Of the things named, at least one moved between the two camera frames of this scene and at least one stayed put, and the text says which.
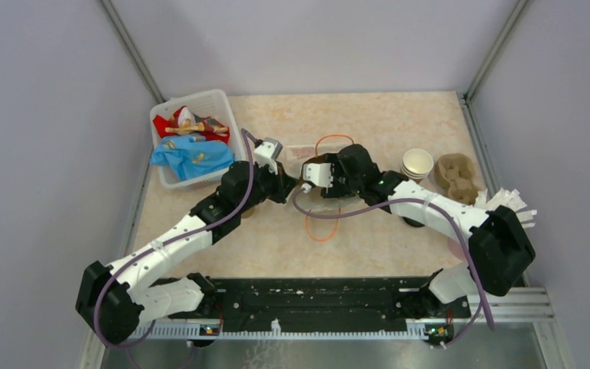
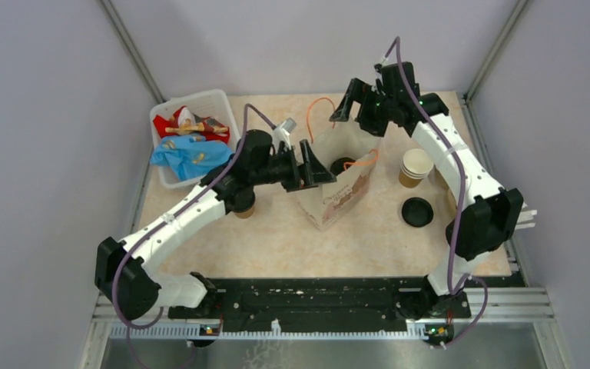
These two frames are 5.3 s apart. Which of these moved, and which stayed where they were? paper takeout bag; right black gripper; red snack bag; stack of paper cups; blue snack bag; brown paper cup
Moved: paper takeout bag; right black gripper
Stayed: blue snack bag; stack of paper cups; brown paper cup; red snack bag
